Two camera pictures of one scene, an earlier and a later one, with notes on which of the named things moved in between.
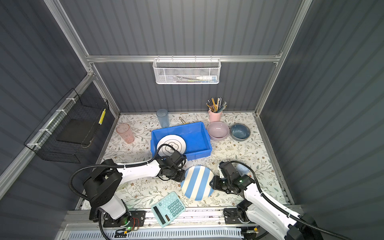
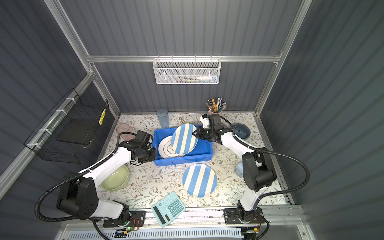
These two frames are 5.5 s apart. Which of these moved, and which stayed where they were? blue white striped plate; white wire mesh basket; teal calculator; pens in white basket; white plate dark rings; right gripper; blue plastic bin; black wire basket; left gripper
Moved: left gripper; blue white striped plate; right gripper
Stayed: teal calculator; white plate dark rings; blue plastic bin; black wire basket; pens in white basket; white wire mesh basket
